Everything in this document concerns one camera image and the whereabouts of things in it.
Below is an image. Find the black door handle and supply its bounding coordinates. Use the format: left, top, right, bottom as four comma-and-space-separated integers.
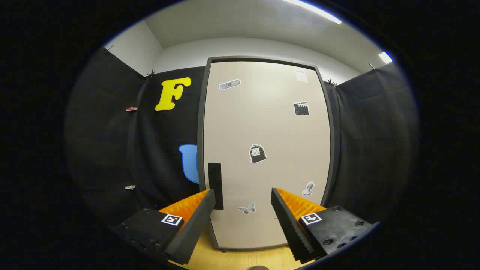
208, 163, 224, 210

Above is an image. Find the dark grey shoe cabinet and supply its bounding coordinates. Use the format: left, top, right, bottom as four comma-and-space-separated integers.
197, 56, 336, 253

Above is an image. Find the black backdrop cloth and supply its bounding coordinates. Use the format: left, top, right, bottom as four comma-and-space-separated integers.
66, 47, 419, 229

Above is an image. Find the long ceiling light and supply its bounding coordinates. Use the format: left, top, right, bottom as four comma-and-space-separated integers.
281, 0, 342, 25

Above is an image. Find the beige shoe cabinet door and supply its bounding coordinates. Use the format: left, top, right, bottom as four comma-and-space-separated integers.
204, 61, 331, 250

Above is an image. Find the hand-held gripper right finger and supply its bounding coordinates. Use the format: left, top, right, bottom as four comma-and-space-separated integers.
271, 187, 378, 264

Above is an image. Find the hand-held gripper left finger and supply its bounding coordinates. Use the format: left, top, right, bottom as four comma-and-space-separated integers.
112, 189, 216, 266

